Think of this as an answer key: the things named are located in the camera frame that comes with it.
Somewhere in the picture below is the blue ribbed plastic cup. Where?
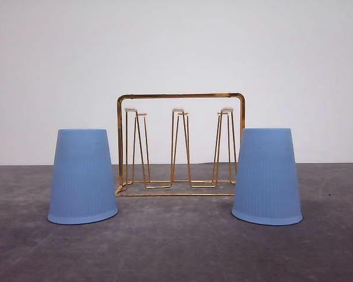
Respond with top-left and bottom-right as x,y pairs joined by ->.
47,129 -> 118,224
232,128 -> 303,225

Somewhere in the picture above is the gold wire cup rack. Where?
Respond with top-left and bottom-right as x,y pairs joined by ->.
115,92 -> 246,197

